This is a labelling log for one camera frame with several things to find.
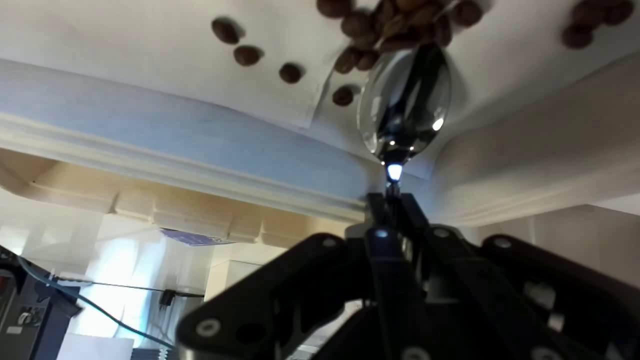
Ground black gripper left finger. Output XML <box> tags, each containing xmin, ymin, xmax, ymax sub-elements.
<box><xmin>175</xmin><ymin>193</ymin><xmax>427</xmax><ymax>360</ymax></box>

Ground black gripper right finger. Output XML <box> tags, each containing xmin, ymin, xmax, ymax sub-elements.
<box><xmin>392</xmin><ymin>193</ymin><xmax>640</xmax><ymax>360</ymax></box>

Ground metal spoon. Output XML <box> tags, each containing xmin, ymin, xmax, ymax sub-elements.
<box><xmin>355</xmin><ymin>44</ymin><xmax>456</xmax><ymax>203</ymax></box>

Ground brown coffee beans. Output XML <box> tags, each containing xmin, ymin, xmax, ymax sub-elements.
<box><xmin>209</xmin><ymin>0</ymin><xmax>638</xmax><ymax>108</ymax></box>

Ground small beige open box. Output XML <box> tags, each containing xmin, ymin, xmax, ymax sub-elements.
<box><xmin>198</xmin><ymin>243</ymin><xmax>290</xmax><ymax>304</ymax></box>

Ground small blue packet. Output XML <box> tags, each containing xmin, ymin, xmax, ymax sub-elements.
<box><xmin>158</xmin><ymin>227</ymin><xmax>221</xmax><ymax>248</ymax></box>

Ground black machine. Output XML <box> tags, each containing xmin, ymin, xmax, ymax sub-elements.
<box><xmin>0</xmin><ymin>246</ymin><xmax>83</xmax><ymax>360</ymax></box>

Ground white paper box liner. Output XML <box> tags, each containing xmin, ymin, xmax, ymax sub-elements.
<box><xmin>0</xmin><ymin>0</ymin><xmax>640</xmax><ymax>132</ymax></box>

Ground thin black cable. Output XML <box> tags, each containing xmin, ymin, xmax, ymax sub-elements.
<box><xmin>0</xmin><ymin>246</ymin><xmax>205</xmax><ymax>351</ymax></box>

